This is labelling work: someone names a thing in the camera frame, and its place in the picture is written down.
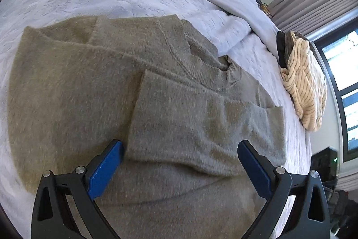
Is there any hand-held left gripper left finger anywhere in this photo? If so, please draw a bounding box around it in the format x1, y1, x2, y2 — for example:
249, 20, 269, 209
31, 139, 125, 239

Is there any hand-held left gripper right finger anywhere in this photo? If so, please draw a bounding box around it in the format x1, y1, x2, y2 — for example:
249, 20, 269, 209
237, 140, 331, 239

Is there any olive grey knit sweater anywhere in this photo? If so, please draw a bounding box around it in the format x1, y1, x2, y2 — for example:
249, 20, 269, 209
7, 14, 287, 239

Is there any black framed window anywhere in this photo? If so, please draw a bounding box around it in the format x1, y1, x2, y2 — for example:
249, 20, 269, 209
306, 28, 358, 162

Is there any cream striped garment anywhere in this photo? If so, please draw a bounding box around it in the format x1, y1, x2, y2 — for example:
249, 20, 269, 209
280, 31, 328, 131

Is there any dark brown garment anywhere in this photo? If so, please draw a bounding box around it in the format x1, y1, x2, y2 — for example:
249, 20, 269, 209
276, 31, 326, 83

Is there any gold bedside ornament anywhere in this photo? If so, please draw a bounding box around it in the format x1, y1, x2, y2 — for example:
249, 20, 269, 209
260, 3, 273, 17

